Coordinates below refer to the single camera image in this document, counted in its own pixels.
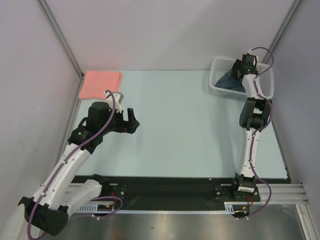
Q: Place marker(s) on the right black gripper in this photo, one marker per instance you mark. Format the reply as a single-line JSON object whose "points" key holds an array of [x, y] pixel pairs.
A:
{"points": [[236, 69]]}

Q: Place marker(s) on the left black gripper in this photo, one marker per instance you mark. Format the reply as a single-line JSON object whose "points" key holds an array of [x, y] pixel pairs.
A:
{"points": [[125, 126]]}

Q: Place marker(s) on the blue-grey t shirt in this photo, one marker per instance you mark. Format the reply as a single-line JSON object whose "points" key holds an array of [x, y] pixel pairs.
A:
{"points": [[230, 83]]}

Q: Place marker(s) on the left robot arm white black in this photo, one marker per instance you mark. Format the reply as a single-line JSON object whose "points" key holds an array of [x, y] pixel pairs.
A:
{"points": [[49, 208]]}

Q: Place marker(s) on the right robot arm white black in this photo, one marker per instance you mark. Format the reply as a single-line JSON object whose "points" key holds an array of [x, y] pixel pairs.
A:
{"points": [[254, 118]]}

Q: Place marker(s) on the white plastic perforated basket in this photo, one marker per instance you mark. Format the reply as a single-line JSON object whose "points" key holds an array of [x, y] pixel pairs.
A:
{"points": [[222, 65]]}

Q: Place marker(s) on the folded pink t shirt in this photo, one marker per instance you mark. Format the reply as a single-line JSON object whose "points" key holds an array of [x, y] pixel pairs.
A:
{"points": [[97, 82]]}

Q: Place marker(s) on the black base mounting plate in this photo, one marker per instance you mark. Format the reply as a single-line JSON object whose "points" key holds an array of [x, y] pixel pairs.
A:
{"points": [[170, 193]]}

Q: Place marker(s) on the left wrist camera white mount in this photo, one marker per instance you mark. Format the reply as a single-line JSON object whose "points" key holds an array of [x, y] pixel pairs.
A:
{"points": [[118, 98]]}

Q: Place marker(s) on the right aluminium frame post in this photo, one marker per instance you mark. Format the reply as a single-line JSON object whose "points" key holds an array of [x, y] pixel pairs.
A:
{"points": [[293, 9]]}

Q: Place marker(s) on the aluminium frame post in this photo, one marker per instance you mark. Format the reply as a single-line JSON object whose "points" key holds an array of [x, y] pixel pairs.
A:
{"points": [[55, 27], [293, 9]]}

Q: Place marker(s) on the white slotted cable duct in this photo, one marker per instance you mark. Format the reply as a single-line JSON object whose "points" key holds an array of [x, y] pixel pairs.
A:
{"points": [[228, 208]]}

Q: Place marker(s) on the left aluminium frame post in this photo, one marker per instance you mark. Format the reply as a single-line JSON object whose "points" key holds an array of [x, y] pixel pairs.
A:
{"points": [[55, 27]]}

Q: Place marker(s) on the aluminium front rail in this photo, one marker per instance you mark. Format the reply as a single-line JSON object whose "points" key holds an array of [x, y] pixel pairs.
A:
{"points": [[287, 193]]}

